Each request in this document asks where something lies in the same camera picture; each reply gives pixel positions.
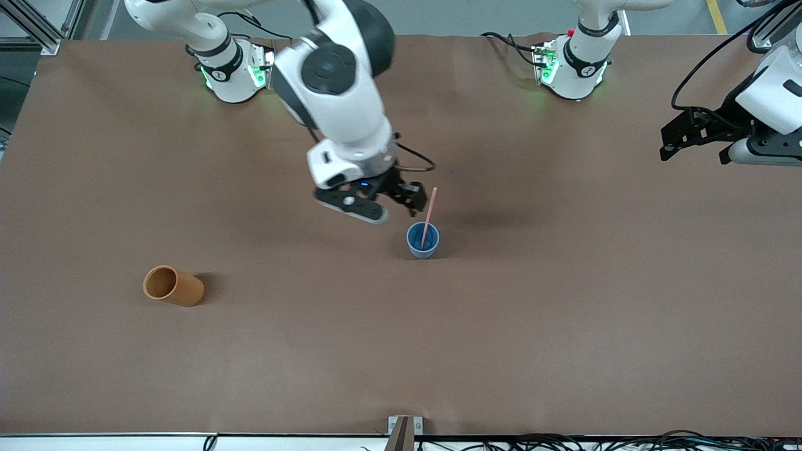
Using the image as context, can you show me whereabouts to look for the aluminium frame profile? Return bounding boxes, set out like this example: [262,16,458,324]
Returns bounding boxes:
[749,24,791,52]
[61,0,86,39]
[0,0,61,56]

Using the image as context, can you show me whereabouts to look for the brown table cover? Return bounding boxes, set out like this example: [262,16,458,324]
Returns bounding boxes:
[0,33,802,438]

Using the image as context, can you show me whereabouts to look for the blue cup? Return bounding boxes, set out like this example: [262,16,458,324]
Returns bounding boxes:
[405,221,441,259]

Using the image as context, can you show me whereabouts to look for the pink chopstick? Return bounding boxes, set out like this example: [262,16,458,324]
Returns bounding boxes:
[419,186,439,249]

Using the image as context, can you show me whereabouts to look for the black left base cable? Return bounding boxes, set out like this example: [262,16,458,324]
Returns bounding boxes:
[481,31,541,67]

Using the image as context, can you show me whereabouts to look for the orange cup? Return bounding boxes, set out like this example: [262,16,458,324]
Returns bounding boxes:
[142,265,206,308]

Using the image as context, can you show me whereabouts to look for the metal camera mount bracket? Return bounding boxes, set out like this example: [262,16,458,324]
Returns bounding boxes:
[387,415,424,451]

